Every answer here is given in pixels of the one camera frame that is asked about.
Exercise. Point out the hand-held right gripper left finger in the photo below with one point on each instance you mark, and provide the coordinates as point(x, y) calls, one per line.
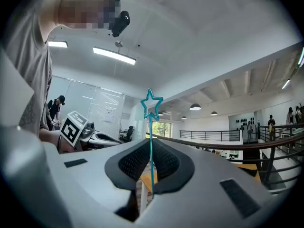
point(90, 174)

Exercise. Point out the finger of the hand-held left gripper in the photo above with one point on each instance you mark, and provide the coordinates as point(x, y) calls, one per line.
point(108, 138)

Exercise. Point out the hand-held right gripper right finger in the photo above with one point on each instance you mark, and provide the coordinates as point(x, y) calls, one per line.
point(204, 189)

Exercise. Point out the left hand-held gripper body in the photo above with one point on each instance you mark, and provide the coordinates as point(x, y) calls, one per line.
point(71, 128)

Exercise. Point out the teal star stick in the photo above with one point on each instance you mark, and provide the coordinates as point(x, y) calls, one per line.
point(151, 136)

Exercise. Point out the person's left forearm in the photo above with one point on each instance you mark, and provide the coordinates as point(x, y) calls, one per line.
point(50, 139)

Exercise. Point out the black office chair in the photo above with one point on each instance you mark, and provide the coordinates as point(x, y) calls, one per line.
point(128, 133)

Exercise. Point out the paper notice on glass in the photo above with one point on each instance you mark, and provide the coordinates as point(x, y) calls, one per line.
point(108, 115)

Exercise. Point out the brown handrail black railing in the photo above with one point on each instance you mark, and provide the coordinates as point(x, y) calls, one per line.
point(237, 147)

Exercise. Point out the black balcony railing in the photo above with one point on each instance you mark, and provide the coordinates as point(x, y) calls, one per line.
point(209, 135)

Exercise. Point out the black pendant lamp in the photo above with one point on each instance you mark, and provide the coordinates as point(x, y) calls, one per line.
point(195, 107)
point(214, 113)
point(184, 117)

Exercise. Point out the person's grey shirt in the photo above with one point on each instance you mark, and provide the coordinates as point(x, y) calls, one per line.
point(28, 63)

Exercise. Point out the long ceiling light bar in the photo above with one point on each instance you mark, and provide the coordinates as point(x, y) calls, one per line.
point(114, 55)

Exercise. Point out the short ceiling light panel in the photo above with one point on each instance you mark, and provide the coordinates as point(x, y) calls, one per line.
point(57, 44)

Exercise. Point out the slim ceiling light strip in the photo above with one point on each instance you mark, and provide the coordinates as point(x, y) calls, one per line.
point(286, 84)

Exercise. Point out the black head camera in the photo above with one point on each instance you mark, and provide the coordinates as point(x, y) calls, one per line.
point(120, 24)

